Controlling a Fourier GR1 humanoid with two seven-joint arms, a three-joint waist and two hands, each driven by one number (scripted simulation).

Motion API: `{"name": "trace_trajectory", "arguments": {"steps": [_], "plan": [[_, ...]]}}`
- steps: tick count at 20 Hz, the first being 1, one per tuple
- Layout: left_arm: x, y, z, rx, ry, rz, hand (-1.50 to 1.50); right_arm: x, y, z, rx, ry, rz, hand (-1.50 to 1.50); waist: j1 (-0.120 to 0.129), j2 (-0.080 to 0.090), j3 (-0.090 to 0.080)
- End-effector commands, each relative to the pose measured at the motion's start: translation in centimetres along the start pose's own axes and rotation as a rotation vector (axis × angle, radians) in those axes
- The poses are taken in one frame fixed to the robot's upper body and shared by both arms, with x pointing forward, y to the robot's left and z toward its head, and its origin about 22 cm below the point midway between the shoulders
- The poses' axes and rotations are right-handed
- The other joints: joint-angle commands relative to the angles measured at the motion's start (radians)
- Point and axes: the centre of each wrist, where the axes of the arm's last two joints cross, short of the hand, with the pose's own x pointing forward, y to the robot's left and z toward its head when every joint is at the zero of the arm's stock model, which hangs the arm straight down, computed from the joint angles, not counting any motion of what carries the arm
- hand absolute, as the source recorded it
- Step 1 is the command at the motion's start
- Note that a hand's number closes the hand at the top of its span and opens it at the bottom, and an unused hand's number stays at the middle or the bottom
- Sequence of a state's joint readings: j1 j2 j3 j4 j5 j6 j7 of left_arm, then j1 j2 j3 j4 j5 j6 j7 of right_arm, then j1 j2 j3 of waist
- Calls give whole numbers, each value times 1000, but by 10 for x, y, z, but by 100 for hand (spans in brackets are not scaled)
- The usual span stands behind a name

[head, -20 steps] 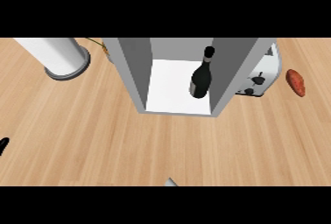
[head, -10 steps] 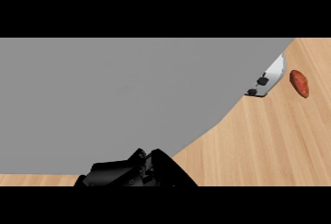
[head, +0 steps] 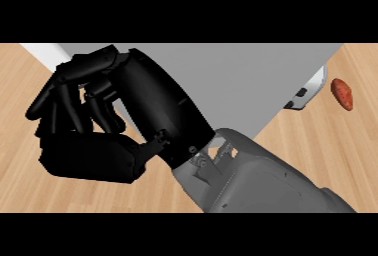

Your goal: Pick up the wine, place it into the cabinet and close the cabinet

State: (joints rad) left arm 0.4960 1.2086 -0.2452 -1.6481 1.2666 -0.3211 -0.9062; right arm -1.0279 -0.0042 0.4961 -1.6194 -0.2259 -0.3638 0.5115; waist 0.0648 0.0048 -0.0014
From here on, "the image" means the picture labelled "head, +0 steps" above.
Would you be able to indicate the reddish brown sweet potato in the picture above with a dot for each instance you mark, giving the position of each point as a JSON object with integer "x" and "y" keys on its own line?
{"x": 343, "y": 94}

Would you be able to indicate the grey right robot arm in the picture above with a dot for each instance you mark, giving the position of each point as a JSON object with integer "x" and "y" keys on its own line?
{"x": 267, "y": 180}

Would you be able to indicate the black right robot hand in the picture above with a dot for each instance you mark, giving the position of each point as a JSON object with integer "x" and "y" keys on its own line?
{"x": 163, "y": 110}

